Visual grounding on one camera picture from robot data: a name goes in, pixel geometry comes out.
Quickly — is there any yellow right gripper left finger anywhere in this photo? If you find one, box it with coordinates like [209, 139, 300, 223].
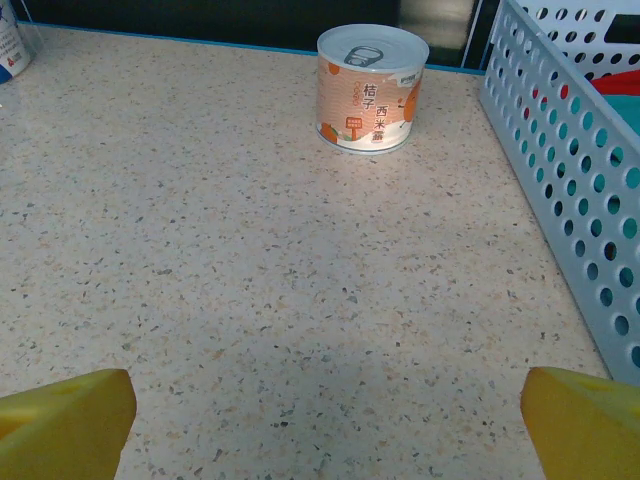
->
[0, 368, 138, 480]

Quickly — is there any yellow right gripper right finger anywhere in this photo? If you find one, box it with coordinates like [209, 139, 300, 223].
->
[519, 366, 640, 480]

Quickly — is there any white perforated plastic basket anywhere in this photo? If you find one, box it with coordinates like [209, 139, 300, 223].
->
[478, 0, 640, 387]

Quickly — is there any red t-shirt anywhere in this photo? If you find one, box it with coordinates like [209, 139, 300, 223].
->
[532, 68, 640, 101]

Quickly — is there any orange label tin can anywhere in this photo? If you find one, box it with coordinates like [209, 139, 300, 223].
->
[314, 24, 430, 156]

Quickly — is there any blue table border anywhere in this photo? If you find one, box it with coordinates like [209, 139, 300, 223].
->
[17, 20, 487, 76]

